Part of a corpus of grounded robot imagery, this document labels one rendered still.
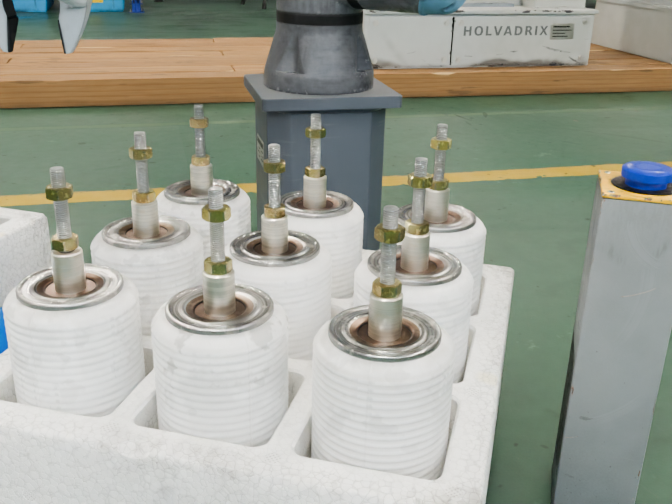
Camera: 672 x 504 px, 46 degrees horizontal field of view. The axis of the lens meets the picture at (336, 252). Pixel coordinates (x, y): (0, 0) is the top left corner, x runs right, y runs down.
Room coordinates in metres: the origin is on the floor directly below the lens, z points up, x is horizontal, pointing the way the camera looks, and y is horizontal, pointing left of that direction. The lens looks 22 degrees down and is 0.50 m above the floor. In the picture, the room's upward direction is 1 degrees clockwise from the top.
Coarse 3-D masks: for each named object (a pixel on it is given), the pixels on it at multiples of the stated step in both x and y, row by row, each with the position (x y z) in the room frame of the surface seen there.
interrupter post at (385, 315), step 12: (372, 300) 0.46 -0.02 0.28; (384, 300) 0.45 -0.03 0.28; (396, 300) 0.45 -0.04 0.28; (372, 312) 0.46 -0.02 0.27; (384, 312) 0.45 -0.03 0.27; (396, 312) 0.45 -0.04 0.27; (372, 324) 0.46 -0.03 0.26; (384, 324) 0.45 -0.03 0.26; (396, 324) 0.45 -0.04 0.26; (372, 336) 0.46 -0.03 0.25; (384, 336) 0.45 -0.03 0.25; (396, 336) 0.45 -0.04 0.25
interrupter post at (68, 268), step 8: (80, 248) 0.52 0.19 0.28; (56, 256) 0.51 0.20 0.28; (64, 256) 0.51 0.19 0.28; (72, 256) 0.51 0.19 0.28; (80, 256) 0.52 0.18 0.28; (56, 264) 0.51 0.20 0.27; (64, 264) 0.51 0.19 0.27; (72, 264) 0.51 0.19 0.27; (80, 264) 0.52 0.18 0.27; (56, 272) 0.51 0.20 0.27; (64, 272) 0.51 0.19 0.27; (72, 272) 0.51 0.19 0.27; (80, 272) 0.52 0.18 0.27; (56, 280) 0.51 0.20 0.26; (64, 280) 0.51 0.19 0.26; (72, 280) 0.51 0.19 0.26; (80, 280) 0.52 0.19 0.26; (56, 288) 0.51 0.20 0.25; (64, 288) 0.51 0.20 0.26; (72, 288) 0.51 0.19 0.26; (80, 288) 0.51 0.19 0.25
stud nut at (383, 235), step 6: (378, 228) 0.46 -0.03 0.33; (384, 228) 0.46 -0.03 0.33; (402, 228) 0.46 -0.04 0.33; (378, 234) 0.46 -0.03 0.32; (384, 234) 0.45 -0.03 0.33; (390, 234) 0.45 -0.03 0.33; (396, 234) 0.45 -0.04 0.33; (402, 234) 0.46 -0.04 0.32; (378, 240) 0.46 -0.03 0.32; (384, 240) 0.45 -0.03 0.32; (390, 240) 0.45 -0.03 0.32; (396, 240) 0.45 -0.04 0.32; (402, 240) 0.46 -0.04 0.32
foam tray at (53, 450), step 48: (144, 336) 0.58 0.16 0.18; (480, 336) 0.59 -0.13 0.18; (0, 384) 0.50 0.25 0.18; (144, 384) 0.50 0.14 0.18; (288, 384) 0.53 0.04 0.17; (480, 384) 0.52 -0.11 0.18; (0, 432) 0.45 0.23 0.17; (48, 432) 0.44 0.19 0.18; (96, 432) 0.44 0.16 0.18; (144, 432) 0.44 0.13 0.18; (288, 432) 0.45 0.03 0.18; (480, 432) 0.45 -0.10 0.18; (0, 480) 0.45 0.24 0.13; (48, 480) 0.44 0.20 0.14; (96, 480) 0.43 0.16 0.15; (144, 480) 0.42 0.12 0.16; (192, 480) 0.41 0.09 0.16; (240, 480) 0.41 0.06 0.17; (288, 480) 0.40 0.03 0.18; (336, 480) 0.40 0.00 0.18; (384, 480) 0.40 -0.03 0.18; (432, 480) 0.40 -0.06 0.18; (480, 480) 0.40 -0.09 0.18
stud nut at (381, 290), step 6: (372, 282) 0.46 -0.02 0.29; (378, 282) 0.46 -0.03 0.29; (396, 282) 0.46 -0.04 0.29; (372, 288) 0.46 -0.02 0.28; (378, 288) 0.46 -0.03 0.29; (384, 288) 0.45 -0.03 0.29; (390, 288) 0.45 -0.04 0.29; (396, 288) 0.45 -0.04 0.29; (378, 294) 0.46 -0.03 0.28; (384, 294) 0.45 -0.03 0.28; (390, 294) 0.45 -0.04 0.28; (396, 294) 0.45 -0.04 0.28
